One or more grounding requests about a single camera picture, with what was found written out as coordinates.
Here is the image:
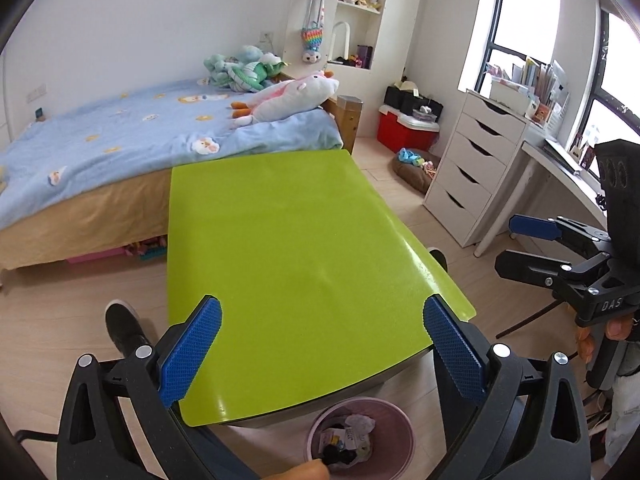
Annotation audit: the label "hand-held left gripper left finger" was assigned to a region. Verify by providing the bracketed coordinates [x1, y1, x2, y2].
[56, 294, 261, 480]

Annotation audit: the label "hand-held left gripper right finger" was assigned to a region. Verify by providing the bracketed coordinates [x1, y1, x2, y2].
[422, 294, 593, 480]

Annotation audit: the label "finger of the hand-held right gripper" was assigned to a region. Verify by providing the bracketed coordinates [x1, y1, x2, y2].
[495, 249, 613, 305]
[509, 214, 613, 257]

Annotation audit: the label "pink trash bin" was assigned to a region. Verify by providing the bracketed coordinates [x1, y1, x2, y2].
[306, 396, 416, 480]

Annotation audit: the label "person's right forearm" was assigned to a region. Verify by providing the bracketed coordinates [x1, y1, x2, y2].
[602, 375, 640, 466]

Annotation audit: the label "person's right hand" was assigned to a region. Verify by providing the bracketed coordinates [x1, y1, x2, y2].
[575, 317, 633, 363]

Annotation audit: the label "white desk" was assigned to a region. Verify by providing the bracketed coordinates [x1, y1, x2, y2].
[472, 132, 613, 258]

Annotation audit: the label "person's left black shoe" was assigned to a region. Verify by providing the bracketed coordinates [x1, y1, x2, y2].
[104, 300, 146, 361]

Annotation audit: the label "white drawer cabinet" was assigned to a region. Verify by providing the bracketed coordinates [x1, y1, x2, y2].
[424, 89, 531, 248]

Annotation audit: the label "colourful toys under bed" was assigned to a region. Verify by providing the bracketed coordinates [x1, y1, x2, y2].
[122, 236, 168, 263]

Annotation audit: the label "crumpled white paper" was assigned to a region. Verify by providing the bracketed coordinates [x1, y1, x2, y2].
[320, 412, 376, 461]

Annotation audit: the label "brown pet bed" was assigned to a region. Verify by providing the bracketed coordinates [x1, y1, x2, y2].
[391, 149, 443, 195]

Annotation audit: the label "flat pink box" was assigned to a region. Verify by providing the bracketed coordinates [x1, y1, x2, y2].
[65, 250, 126, 266]

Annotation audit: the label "stack of books and cards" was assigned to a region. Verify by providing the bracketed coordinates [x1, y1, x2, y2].
[484, 57, 571, 128]

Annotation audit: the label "red storage box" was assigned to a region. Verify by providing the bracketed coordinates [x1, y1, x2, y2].
[376, 104, 441, 155]

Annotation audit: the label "wooden bed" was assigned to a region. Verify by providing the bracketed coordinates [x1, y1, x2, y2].
[0, 77, 356, 273]

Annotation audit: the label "black storage bins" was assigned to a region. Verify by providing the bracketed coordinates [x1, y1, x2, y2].
[384, 85, 445, 122]

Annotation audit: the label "black framed window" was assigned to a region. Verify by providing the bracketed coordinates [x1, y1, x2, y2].
[457, 0, 640, 196]

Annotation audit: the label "light blue printed blanket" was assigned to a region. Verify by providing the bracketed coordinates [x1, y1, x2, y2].
[0, 79, 345, 231]

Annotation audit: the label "white shelf unit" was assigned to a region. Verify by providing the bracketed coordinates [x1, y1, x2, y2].
[284, 0, 416, 141]

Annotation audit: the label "white unicorn plush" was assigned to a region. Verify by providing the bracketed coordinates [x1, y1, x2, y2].
[230, 70, 340, 128]

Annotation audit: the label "white arch-shaped lamp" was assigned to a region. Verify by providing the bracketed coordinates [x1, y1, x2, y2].
[330, 21, 351, 63]

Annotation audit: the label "teal plush toy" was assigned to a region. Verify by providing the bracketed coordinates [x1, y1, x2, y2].
[204, 45, 263, 88]

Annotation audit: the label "rainbow hanging plush bag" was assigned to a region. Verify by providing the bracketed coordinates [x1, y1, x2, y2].
[300, 22, 326, 63]

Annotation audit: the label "green plush toy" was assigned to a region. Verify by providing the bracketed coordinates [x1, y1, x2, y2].
[227, 52, 290, 93]

